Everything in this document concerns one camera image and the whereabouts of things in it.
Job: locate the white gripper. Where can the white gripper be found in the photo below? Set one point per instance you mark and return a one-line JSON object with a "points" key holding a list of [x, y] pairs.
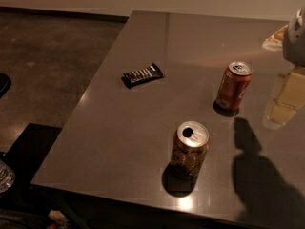
{"points": [[295, 42]]}

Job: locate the orange patterned drink can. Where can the orange patterned drink can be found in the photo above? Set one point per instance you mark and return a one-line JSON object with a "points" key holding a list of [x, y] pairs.
{"points": [[191, 142]]}

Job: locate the red soda can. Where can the red soda can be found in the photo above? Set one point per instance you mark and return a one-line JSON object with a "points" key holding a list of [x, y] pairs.
{"points": [[235, 81]]}

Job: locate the black candy bar wrapper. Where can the black candy bar wrapper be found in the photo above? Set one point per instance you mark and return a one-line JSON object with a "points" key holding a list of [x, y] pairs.
{"points": [[139, 77]]}

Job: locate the black round object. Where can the black round object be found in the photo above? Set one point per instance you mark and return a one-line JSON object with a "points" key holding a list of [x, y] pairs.
{"points": [[5, 83]]}

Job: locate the clear plastic object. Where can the clear plastic object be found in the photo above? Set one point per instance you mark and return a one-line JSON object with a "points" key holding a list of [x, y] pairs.
{"points": [[7, 177]]}

